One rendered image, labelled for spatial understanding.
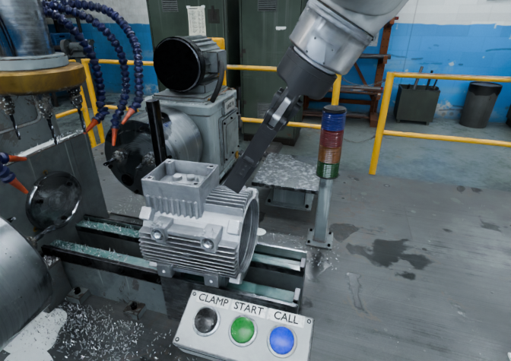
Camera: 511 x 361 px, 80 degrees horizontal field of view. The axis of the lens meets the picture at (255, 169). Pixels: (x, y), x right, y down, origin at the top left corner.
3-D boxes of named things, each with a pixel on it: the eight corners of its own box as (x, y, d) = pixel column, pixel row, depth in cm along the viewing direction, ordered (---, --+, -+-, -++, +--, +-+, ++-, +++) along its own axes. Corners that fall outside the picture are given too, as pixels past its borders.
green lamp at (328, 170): (315, 177, 83) (316, 162, 81) (317, 168, 88) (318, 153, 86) (338, 180, 82) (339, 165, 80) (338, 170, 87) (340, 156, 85)
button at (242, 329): (229, 342, 39) (226, 338, 37) (236, 317, 40) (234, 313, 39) (252, 348, 38) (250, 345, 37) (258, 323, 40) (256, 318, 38)
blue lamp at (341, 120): (319, 130, 77) (321, 112, 75) (322, 123, 82) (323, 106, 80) (344, 132, 76) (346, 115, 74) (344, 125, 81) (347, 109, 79)
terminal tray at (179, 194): (145, 212, 61) (139, 180, 57) (171, 186, 70) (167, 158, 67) (201, 221, 58) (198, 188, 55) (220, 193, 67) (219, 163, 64)
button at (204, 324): (193, 332, 40) (189, 328, 38) (201, 308, 42) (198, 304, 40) (214, 338, 39) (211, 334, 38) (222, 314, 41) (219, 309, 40)
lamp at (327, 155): (316, 162, 81) (318, 147, 79) (318, 153, 86) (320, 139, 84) (339, 165, 80) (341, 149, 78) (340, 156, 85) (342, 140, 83)
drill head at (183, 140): (93, 205, 91) (71, 125, 80) (165, 153, 127) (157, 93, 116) (167, 219, 85) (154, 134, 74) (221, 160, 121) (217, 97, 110)
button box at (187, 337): (182, 352, 42) (169, 343, 38) (200, 299, 46) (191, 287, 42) (306, 388, 38) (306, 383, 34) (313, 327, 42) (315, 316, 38)
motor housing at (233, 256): (145, 283, 64) (129, 207, 55) (186, 229, 80) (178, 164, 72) (236, 304, 59) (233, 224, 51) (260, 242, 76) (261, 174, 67)
